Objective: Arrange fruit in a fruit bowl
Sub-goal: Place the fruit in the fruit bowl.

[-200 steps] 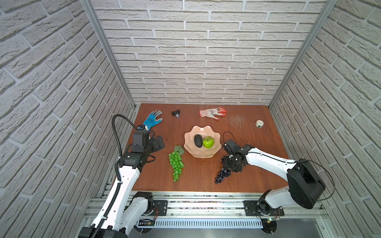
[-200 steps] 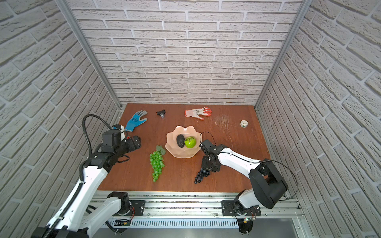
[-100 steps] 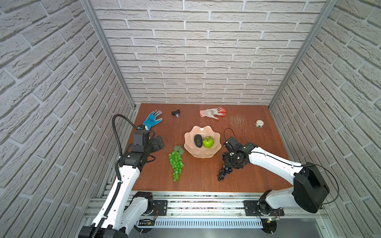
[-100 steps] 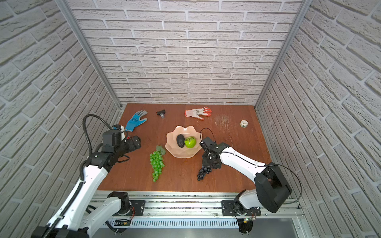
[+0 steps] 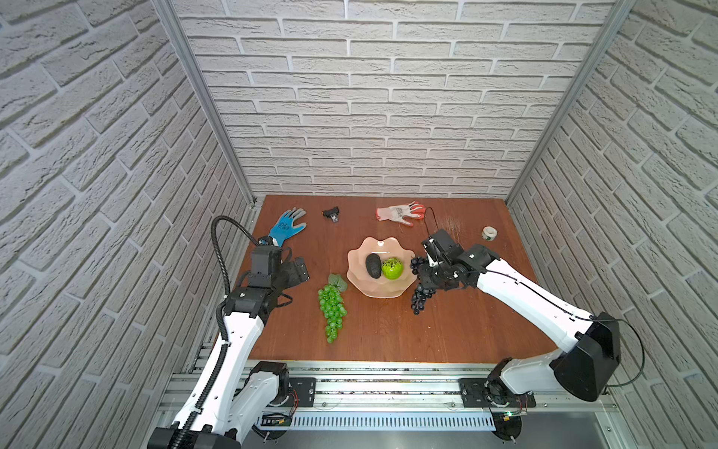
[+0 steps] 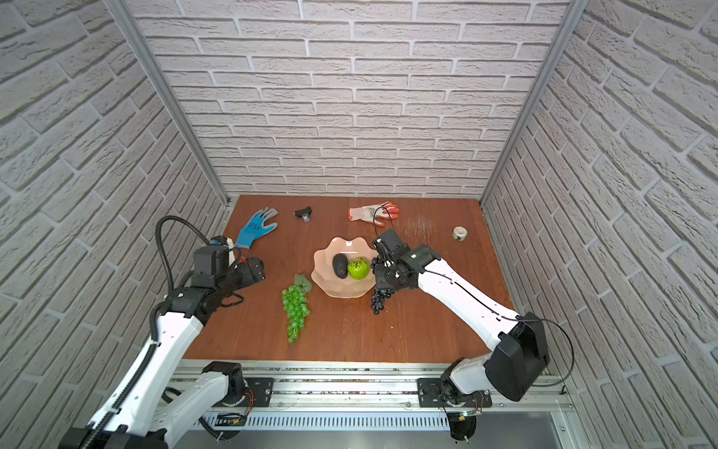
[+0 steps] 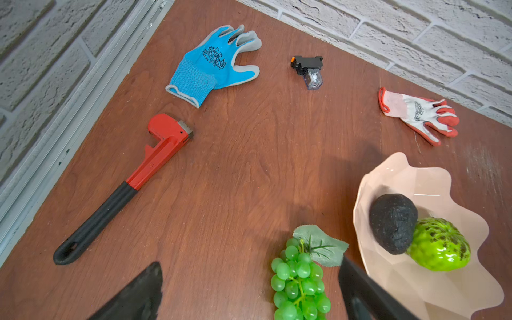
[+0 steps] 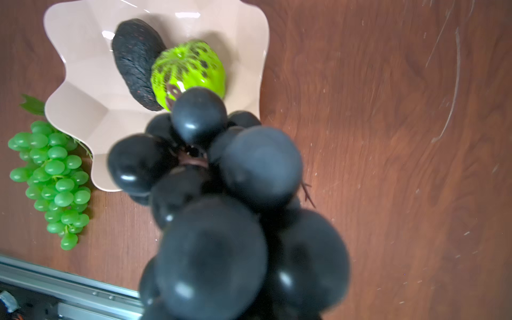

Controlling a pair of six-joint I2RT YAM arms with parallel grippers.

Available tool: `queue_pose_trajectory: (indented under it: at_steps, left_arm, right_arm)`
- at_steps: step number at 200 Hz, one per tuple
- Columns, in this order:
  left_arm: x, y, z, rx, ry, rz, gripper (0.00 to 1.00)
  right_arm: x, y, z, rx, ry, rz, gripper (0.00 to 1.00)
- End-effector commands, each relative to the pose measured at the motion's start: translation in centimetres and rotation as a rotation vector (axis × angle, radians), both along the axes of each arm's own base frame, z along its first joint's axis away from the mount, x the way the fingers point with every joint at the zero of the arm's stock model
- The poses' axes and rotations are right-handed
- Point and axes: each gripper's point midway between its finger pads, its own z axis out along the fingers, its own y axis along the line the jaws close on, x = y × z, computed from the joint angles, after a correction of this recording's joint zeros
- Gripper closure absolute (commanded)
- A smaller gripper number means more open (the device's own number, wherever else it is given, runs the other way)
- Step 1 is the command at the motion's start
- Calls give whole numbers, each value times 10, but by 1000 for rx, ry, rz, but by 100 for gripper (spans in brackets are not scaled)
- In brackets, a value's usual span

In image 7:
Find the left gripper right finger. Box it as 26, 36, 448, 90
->
338, 257, 417, 320

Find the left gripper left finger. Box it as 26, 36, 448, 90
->
89, 261, 163, 320

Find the green grape bunch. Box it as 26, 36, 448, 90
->
271, 225, 349, 320

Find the black avocado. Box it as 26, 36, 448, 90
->
369, 193, 418, 255

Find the green custard apple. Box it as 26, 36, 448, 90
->
407, 217, 471, 272

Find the pink wavy fruit bowl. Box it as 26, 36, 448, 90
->
353, 152, 504, 319

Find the red pipe wrench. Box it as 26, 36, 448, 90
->
53, 113, 193, 265

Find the red white work glove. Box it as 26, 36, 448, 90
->
378, 87, 459, 146

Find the small black relay component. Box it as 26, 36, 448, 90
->
291, 55, 323, 90

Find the blue work glove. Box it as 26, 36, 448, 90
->
165, 25, 262, 109

